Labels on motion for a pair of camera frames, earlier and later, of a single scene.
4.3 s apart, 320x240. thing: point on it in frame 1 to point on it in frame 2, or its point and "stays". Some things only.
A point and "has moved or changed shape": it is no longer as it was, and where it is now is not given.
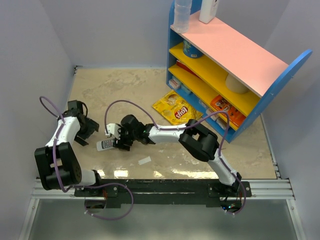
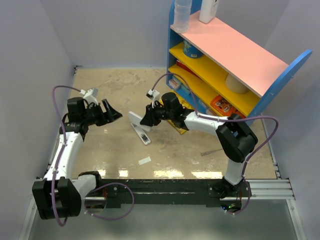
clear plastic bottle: [182, 14] stays
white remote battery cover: [104, 144] has moved or changed shape
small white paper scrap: [144, 160] stays
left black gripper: [92, 126] to [110, 116]
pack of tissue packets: [175, 83] stays
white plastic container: [207, 11] stays
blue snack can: [190, 51] stays
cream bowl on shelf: [234, 85] stays
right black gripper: [119, 143] to [149, 118]
